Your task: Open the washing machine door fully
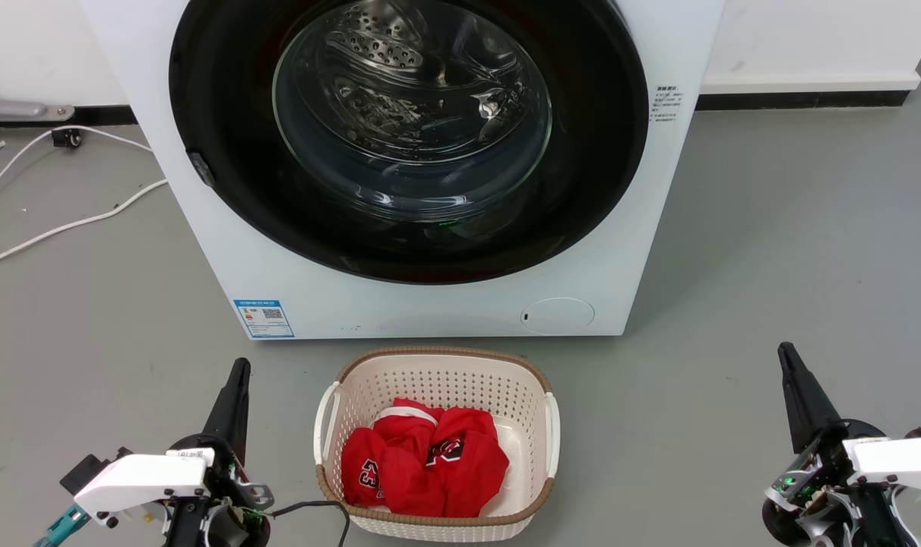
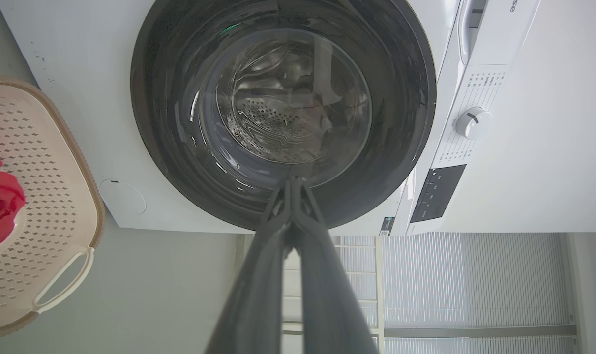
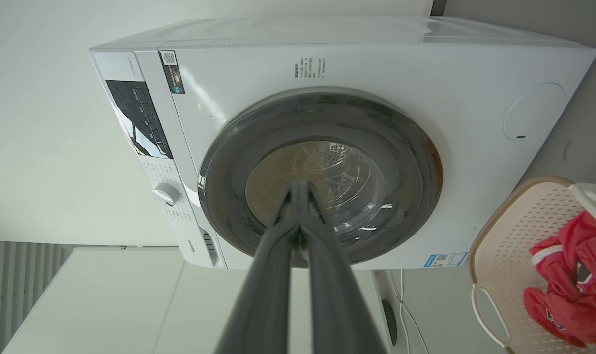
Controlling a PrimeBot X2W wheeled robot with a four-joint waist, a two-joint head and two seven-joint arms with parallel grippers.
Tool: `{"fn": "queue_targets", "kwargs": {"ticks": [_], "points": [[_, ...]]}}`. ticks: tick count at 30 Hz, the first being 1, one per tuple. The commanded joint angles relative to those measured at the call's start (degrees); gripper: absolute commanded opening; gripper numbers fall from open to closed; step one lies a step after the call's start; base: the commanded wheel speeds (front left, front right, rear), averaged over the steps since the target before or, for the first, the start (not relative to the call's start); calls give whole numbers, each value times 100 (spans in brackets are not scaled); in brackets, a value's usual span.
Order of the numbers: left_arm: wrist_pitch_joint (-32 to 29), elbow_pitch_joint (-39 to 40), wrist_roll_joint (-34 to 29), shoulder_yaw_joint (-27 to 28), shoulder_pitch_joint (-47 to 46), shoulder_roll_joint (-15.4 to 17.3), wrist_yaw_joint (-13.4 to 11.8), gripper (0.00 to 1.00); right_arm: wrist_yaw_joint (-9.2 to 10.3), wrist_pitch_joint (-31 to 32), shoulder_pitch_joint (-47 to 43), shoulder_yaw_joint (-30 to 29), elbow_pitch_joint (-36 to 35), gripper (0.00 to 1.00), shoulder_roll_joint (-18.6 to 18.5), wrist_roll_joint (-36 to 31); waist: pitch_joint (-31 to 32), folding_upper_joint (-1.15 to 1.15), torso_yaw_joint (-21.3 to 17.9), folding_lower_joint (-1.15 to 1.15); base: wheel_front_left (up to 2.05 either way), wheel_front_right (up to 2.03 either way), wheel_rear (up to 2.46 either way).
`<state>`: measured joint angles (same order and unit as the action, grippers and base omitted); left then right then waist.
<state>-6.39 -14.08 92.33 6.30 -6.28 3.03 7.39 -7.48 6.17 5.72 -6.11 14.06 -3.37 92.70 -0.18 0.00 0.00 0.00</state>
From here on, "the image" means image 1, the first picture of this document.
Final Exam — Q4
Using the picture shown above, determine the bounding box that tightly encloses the round white filter cover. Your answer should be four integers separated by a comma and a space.
521, 297, 596, 336

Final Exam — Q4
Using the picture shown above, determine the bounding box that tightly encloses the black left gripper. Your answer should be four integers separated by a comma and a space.
166, 359, 274, 547

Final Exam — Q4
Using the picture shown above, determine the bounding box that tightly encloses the grey metal floor bracket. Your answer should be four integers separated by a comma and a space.
0, 84, 75, 123

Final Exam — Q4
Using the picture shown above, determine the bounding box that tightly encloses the blue energy label sticker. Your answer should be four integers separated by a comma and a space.
233, 299, 296, 340

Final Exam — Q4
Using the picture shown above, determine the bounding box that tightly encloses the white perforated laundry basket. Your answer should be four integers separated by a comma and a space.
313, 347, 561, 543

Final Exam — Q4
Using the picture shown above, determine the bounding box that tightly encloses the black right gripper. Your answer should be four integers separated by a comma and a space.
761, 343, 898, 547

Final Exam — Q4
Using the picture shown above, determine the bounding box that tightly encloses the white front-load washing machine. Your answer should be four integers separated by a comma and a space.
79, 0, 726, 340

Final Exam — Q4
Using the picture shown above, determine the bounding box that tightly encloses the dark door handle latch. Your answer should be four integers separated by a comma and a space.
186, 150, 217, 188

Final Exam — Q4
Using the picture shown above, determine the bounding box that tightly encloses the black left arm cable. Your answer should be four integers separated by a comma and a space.
269, 499, 352, 547

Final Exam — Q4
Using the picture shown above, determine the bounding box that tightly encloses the thin white floor cable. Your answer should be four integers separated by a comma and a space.
0, 125, 156, 217

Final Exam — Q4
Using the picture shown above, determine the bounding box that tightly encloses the thick white floor cable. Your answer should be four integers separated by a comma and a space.
0, 179, 169, 271

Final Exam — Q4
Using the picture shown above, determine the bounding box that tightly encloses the red basketball jersey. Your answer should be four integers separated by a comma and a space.
341, 397, 511, 519

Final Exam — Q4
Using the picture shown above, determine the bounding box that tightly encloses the small printed text label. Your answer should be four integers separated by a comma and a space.
650, 84, 682, 125

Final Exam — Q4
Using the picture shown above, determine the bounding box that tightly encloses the teal connector piece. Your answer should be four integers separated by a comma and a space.
33, 504, 90, 547

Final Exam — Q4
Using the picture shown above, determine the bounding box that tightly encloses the steel washer drum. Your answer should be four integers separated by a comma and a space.
277, 0, 552, 221

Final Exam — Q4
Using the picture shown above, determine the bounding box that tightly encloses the black round washer door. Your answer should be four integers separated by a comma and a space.
169, 0, 650, 286

